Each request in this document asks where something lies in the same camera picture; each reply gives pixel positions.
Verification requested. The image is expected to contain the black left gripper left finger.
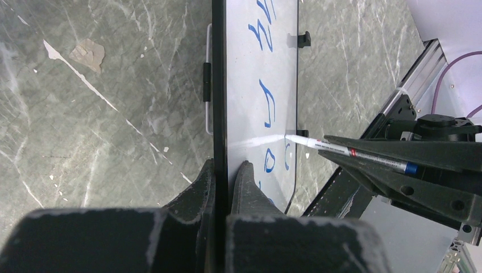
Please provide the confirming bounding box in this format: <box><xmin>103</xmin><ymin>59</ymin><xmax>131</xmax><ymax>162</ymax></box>
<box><xmin>1</xmin><ymin>160</ymin><xmax>215</xmax><ymax>272</ymax></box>

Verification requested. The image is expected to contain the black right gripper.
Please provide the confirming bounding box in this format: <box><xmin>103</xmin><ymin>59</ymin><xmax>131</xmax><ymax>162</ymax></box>
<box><xmin>319</xmin><ymin>135</ymin><xmax>481</xmax><ymax>245</ymax></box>

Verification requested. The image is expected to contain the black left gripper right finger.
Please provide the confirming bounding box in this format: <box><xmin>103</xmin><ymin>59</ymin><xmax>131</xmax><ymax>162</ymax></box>
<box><xmin>225</xmin><ymin>161</ymin><xmax>391</xmax><ymax>272</ymax></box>

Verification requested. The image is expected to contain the white whiteboard black frame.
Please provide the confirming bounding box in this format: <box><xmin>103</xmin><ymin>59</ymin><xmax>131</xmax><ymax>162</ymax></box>
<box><xmin>206</xmin><ymin>1</ymin><xmax>310</xmax><ymax>272</ymax></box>

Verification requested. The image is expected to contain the torn brown tape patch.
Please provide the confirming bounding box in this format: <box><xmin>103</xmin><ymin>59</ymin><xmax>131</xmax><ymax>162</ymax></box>
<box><xmin>69</xmin><ymin>38</ymin><xmax>105</xmax><ymax>74</ymax></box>

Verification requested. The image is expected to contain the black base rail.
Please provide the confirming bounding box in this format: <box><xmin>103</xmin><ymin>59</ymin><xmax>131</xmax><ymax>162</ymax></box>
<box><xmin>303</xmin><ymin>39</ymin><xmax>446</xmax><ymax>218</ymax></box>

